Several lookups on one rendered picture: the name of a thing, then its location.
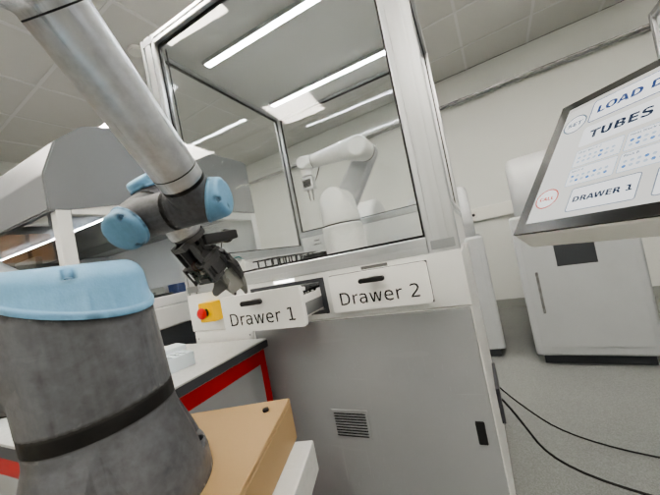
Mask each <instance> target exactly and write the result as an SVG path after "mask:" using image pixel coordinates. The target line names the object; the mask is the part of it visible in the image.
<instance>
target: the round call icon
mask: <svg viewBox="0 0 660 495"><path fill-rule="evenodd" d="M561 189H562V186H560V187H557V188H553V189H550V190H546V191H542V192H539V194H538V196H537V199H536V202H535V204H534V206H533V208H532V211H536V210H541V209H545V208H550V207H555V205H556V202H557V200H558V197H559V194H560V192H561Z"/></svg>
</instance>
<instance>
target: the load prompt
mask: <svg viewBox="0 0 660 495"><path fill-rule="evenodd" d="M658 92H660V70H659V71H657V72H655V73H653V74H651V75H649V76H647V77H645V78H643V79H641V80H639V81H637V82H634V83H632V84H630V85H628V86H626V87H624V88H622V89H620V90H617V91H615V92H613V93H611V94H609V95H607V96H605V97H603V98H601V99H599V100H597V101H595V102H594V105H593V107H592V110H591V113H590V115H589V118H588V121H587V124H588V123H590V122H592V121H595V120H597V119H599V118H602V117H604V116H606V115H608V114H611V113H613V112H615V111H618V110H620V109H622V108H625V107H627V106H629V105H631V104H634V103H636V102H638V101H640V100H642V99H644V98H646V97H649V96H651V95H653V94H656V93H658Z"/></svg>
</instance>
